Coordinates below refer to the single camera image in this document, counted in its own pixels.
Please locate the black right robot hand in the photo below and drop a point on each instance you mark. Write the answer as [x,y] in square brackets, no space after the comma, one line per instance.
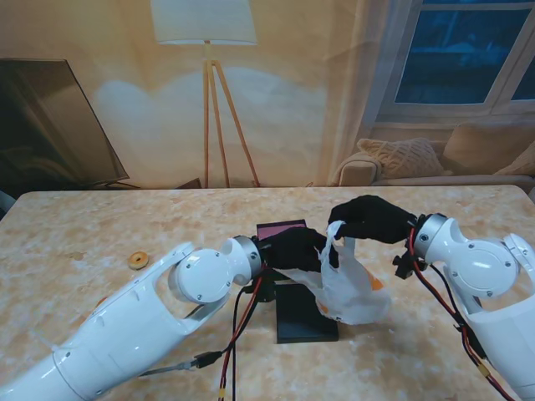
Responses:
[376,219]

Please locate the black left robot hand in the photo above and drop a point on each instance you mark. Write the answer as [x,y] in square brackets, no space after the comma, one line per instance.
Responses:
[297,250]

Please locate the white plastic bag orange print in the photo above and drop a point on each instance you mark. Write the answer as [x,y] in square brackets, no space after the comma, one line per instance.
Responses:
[351,296]

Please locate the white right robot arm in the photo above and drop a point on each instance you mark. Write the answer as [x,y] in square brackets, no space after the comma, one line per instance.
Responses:
[485,267]

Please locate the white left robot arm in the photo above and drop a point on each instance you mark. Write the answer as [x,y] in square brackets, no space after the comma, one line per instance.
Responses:
[125,326]

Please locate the black gift box pink inside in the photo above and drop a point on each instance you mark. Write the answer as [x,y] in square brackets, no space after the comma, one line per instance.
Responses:
[276,230]

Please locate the black gift box lid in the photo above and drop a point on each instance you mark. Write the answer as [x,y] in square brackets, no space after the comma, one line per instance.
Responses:
[301,330]

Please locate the white zip tie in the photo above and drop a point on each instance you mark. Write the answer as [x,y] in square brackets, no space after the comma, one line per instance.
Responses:
[44,340]

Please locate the beige sofa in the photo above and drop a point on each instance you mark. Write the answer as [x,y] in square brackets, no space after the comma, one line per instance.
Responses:
[355,167]

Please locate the knitted beige cushion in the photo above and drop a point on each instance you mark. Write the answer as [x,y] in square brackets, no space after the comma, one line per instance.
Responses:
[401,156]

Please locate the tan plain cushion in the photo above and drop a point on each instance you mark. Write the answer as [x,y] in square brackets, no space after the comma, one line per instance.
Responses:
[522,165]
[472,150]

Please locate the sheer beige curtain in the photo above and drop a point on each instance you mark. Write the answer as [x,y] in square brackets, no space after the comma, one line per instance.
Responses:
[363,62]

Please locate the tripod floor lamp white shade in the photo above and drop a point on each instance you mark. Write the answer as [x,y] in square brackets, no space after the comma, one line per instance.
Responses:
[205,21]

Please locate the black flat television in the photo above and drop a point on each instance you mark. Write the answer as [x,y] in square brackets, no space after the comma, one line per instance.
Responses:
[42,125]

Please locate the dark grey chair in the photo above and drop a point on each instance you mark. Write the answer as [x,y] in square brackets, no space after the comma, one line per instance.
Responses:
[4,202]

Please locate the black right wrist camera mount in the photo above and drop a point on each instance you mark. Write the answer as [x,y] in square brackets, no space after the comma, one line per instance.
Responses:
[405,265]

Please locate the window with white frame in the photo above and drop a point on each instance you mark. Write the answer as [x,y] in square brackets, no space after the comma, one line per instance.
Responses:
[451,54]

